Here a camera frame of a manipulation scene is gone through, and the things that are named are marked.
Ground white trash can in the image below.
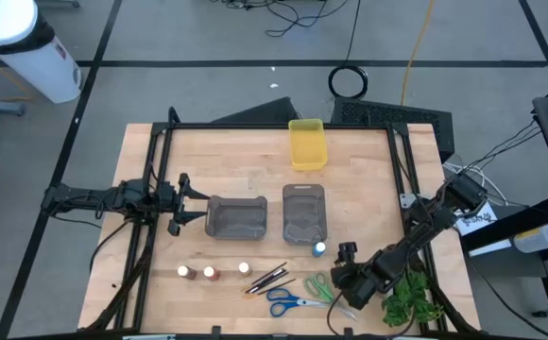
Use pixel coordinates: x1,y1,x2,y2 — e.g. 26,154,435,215
0,0,83,105

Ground coiled black floor cable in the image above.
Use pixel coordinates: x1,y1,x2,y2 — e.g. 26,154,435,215
327,0,369,100

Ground black left base cable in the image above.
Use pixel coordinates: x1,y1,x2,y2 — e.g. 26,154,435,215
88,219,132,274

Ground grey right mounting plate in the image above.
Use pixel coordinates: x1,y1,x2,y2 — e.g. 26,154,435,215
399,192,420,210

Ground green artificial plant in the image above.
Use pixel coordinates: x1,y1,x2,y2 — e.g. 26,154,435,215
380,271,445,329

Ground tangled black floor cables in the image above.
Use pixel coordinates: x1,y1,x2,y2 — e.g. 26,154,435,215
207,0,351,38

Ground white box with print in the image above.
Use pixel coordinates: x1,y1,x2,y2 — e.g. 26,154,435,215
453,200,514,259

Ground white cable bundle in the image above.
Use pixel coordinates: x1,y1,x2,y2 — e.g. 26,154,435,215
442,162,509,207

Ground brown right wrist cable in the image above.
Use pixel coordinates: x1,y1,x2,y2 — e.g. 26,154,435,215
325,290,351,337

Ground blue handled scissors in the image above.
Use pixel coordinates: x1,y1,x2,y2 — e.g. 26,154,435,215
266,287,334,318

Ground yellow plastic bin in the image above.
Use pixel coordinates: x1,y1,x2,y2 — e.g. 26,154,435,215
287,118,329,172

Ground narrow grey plastic tray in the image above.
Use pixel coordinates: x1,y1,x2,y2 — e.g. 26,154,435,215
282,183,328,246

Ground black aluminium table frame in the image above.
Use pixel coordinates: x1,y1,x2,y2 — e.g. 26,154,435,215
78,106,482,340

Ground long black floor cable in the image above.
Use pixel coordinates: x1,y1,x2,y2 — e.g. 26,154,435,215
467,263,548,340

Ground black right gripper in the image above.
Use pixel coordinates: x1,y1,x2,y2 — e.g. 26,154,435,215
330,241,388,312

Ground wide grey plastic tray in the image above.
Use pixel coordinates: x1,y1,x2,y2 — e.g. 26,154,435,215
204,195,268,241

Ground yellow floor cable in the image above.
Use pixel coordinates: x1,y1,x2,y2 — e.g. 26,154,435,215
400,0,436,106

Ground grey device yellow label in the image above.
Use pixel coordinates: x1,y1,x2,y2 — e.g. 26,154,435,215
512,223,548,255

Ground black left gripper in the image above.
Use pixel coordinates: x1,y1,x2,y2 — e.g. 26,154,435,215
153,173,211,237

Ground black desk cables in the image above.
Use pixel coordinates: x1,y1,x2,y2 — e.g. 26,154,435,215
462,117,543,171

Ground green handled scissors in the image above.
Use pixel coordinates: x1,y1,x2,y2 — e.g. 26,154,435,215
303,272,358,323

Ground black flat panel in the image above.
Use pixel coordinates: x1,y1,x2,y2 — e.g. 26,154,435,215
211,96,301,125

